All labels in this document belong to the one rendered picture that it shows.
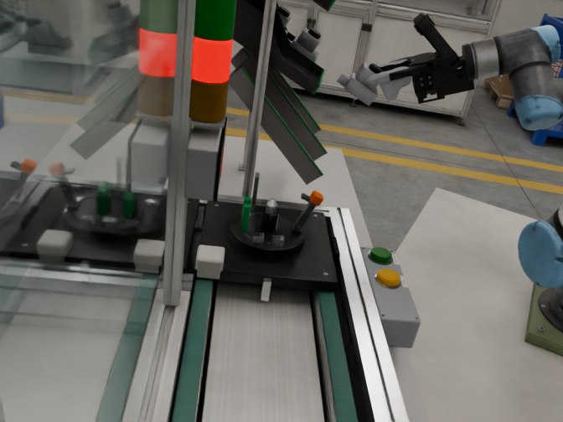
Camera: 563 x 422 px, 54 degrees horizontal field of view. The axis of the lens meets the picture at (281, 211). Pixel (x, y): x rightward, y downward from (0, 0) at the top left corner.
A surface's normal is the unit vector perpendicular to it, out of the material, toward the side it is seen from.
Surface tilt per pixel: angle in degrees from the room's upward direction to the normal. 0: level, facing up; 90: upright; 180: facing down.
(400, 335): 90
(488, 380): 0
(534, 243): 97
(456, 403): 0
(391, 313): 0
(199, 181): 90
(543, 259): 97
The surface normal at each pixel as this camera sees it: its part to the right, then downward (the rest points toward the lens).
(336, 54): -0.11, 0.47
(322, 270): 0.14, -0.87
